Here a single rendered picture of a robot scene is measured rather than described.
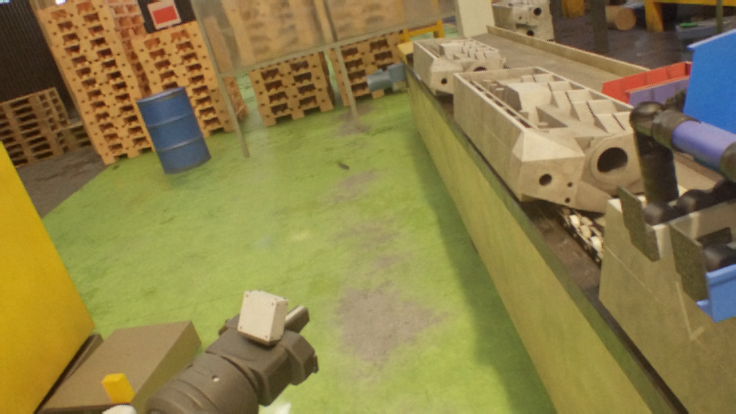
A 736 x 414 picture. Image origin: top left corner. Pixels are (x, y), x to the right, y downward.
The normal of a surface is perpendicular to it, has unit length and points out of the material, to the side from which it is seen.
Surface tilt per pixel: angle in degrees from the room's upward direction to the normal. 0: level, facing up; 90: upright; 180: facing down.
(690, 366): 80
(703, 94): 88
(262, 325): 59
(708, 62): 88
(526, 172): 90
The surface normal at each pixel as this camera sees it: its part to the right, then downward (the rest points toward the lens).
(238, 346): -0.06, -0.89
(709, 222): 0.04, 0.37
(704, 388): -1.00, 0.09
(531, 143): -0.04, -0.51
